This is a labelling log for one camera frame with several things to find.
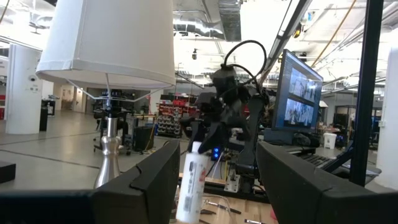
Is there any white shade silver table lamp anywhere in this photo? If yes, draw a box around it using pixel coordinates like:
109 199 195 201
35 0 177 190

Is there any black equipment cart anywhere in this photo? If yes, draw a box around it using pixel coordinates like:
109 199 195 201
92 89 137 156

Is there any large white paint bottle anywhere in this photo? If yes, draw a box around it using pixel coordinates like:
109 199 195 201
175 141 210 224

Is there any black flat box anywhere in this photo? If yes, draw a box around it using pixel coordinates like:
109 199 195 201
0 161 17 184

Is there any white round column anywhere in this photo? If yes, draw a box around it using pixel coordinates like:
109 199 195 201
4 43 44 135

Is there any white waste bin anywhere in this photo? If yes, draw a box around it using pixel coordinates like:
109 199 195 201
323 133 338 150

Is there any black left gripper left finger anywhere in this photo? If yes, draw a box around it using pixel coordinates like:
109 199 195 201
0 139 181 224

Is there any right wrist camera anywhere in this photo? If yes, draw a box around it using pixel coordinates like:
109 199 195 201
213 63 239 90

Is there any red bin parts shelf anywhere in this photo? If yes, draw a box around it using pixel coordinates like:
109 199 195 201
157 99 200 139

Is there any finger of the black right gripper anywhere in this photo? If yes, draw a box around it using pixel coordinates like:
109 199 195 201
187 119 205 149
198 123 225 155

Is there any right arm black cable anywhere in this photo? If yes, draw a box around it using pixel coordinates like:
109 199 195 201
223 39 268 86

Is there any black floor bin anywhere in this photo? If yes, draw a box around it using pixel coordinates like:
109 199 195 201
39 105 49 132

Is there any yellow ceiling cable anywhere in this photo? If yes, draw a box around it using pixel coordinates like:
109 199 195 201
310 0 358 68

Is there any black keyboard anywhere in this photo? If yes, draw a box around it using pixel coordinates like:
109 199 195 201
298 152 336 169

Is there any ceiling ventilation duct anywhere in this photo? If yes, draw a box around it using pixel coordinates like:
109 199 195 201
172 0 243 43

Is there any black equipment case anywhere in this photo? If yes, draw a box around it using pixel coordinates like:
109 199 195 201
133 126 155 152

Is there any black workstation desk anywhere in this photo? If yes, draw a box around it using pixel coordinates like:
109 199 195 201
263 126 382 187

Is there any silver angle bracket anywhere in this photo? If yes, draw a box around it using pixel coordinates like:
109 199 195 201
223 173 241 193

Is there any computer monitor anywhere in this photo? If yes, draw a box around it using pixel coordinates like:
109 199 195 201
271 49 324 131

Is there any white square column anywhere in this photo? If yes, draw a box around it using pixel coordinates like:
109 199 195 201
374 46 398 191

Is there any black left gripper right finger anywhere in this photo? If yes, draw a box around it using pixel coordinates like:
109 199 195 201
256 141 398 224

